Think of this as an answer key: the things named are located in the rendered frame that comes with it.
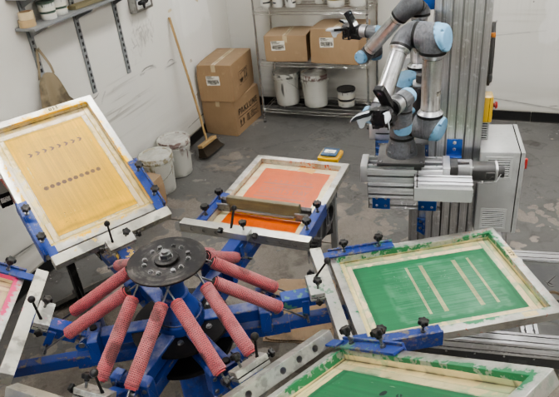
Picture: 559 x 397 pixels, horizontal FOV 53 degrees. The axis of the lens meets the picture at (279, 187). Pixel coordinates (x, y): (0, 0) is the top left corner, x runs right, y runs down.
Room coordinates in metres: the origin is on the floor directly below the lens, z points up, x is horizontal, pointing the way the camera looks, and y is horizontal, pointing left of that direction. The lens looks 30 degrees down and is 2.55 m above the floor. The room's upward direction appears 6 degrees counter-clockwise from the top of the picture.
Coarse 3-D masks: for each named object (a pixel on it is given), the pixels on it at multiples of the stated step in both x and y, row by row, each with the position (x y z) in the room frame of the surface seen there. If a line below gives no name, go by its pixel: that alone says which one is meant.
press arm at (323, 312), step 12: (300, 312) 1.78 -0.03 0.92; (312, 312) 1.77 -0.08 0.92; (324, 312) 1.77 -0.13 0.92; (240, 324) 1.75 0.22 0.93; (252, 324) 1.74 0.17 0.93; (276, 324) 1.73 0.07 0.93; (288, 324) 1.73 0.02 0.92; (300, 324) 1.74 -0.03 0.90; (312, 324) 1.75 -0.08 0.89; (264, 336) 1.72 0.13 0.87
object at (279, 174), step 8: (272, 168) 3.02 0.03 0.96; (264, 176) 2.93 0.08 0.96; (272, 176) 2.92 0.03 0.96; (280, 176) 2.91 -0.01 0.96; (288, 176) 2.90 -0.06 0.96; (256, 184) 2.85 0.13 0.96; (248, 192) 2.76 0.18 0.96; (272, 200) 2.65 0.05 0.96; (240, 216) 2.52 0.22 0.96; (248, 216) 2.51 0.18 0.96; (256, 216) 2.50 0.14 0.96; (264, 216) 2.50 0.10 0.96; (248, 224) 2.44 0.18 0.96; (256, 224) 2.43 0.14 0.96
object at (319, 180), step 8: (296, 176) 2.89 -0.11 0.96; (304, 176) 2.88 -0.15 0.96; (312, 176) 2.87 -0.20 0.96; (320, 176) 2.86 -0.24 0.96; (328, 176) 2.85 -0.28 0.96; (320, 184) 2.77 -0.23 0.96; (312, 192) 2.69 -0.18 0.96; (280, 200) 2.65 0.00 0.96; (312, 200) 2.61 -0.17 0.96; (264, 224) 2.42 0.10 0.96; (272, 224) 2.42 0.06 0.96; (280, 224) 2.41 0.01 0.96; (288, 224) 2.40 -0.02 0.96; (296, 224) 2.39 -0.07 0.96
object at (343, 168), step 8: (256, 160) 3.09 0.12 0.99; (264, 160) 3.10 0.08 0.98; (272, 160) 3.08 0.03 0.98; (280, 160) 3.05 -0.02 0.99; (288, 160) 3.04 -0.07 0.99; (296, 160) 3.03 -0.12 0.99; (304, 160) 3.02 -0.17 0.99; (248, 168) 2.99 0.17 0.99; (256, 168) 3.03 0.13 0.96; (320, 168) 2.95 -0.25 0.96; (328, 168) 2.93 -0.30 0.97; (336, 168) 2.91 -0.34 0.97; (344, 168) 2.86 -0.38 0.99; (240, 176) 2.89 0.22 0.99; (248, 176) 2.92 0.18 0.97; (336, 176) 2.78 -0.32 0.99; (344, 176) 2.82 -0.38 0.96; (232, 184) 2.82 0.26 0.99; (240, 184) 2.83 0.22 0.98; (336, 184) 2.69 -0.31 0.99; (232, 192) 2.73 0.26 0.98; (328, 192) 2.61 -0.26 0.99; (328, 200) 2.54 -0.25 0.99
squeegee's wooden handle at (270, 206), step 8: (232, 200) 2.55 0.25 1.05; (240, 200) 2.53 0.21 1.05; (248, 200) 2.51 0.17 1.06; (256, 200) 2.50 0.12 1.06; (264, 200) 2.49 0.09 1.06; (240, 208) 2.53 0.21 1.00; (248, 208) 2.51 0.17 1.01; (256, 208) 2.49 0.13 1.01; (264, 208) 2.47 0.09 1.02; (272, 208) 2.45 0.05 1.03; (280, 208) 2.43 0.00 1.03; (288, 208) 2.42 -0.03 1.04; (296, 208) 2.40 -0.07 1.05
